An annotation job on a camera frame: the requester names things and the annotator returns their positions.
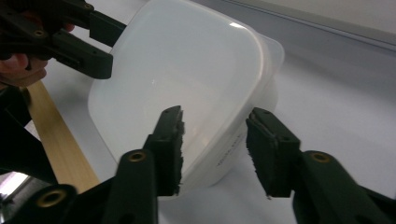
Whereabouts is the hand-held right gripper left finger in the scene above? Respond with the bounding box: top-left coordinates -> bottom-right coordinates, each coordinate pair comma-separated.
102,105 -> 187,224

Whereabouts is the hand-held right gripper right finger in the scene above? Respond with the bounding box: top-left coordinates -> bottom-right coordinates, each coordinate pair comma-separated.
245,106 -> 396,224

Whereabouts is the white square plastic container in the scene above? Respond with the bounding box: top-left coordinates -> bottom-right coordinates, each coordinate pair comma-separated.
87,0 -> 286,200

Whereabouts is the aluminium rail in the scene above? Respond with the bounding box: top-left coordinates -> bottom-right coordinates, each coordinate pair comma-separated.
0,170 -> 34,217

